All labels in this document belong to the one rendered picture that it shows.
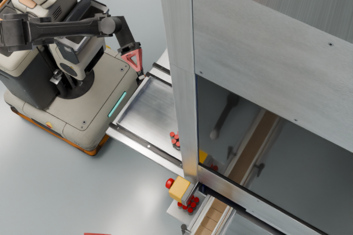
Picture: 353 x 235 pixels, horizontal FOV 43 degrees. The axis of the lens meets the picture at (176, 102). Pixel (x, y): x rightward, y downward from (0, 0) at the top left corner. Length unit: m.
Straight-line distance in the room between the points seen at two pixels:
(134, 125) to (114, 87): 0.82
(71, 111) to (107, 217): 0.66
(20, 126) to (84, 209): 0.72
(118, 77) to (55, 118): 0.44
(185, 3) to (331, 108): 0.30
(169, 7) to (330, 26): 0.28
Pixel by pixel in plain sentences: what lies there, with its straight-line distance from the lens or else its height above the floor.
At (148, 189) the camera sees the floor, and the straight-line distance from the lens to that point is 2.71.
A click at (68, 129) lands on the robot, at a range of 2.63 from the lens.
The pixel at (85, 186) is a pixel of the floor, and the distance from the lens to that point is 2.78.
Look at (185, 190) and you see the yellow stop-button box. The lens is 1.62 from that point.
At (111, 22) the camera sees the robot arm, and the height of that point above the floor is 1.39.
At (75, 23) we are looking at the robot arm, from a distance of 1.54.
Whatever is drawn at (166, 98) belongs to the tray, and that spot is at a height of 0.88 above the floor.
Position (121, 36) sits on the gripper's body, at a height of 1.30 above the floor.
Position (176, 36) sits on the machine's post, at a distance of 0.83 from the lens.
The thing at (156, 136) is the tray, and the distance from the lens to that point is 1.86.
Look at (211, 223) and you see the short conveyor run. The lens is 1.70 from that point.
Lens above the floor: 2.60
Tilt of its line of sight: 64 degrees down
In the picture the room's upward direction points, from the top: 7 degrees counter-clockwise
